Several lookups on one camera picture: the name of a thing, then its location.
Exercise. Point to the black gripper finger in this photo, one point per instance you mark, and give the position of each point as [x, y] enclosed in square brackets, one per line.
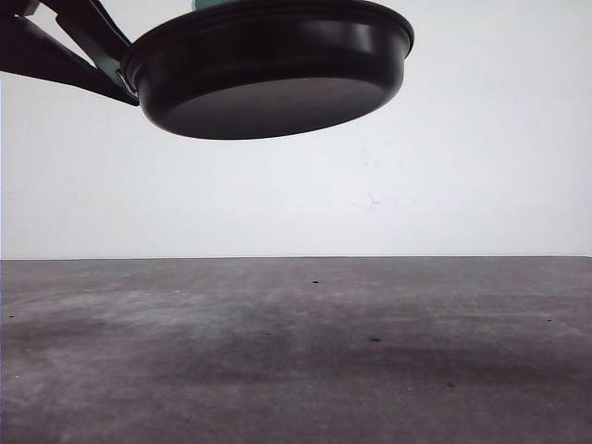
[90, 26]
[28, 51]

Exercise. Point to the teal ceramic bowl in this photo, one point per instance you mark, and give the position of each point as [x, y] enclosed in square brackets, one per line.
[197, 5]

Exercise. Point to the black frying pan green handle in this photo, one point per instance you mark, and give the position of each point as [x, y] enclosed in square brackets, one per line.
[250, 70]

